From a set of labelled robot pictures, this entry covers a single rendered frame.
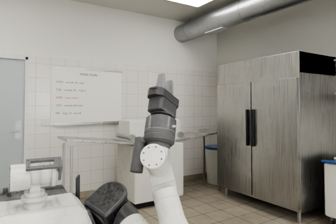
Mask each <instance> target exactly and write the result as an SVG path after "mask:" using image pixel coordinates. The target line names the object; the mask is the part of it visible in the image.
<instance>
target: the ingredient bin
mask: <svg viewBox="0 0 336 224"><path fill-rule="evenodd" d="M321 162H322V163H324V198H325V215H326V216H328V217H330V224H335V219H336V160H324V159H322V160H321Z"/></svg>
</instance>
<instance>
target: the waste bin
mask: <svg viewBox="0 0 336 224"><path fill-rule="evenodd" d="M205 159H206V174H207V182H208V183H209V184H212V185H218V152H217V144H209V145H205Z"/></svg>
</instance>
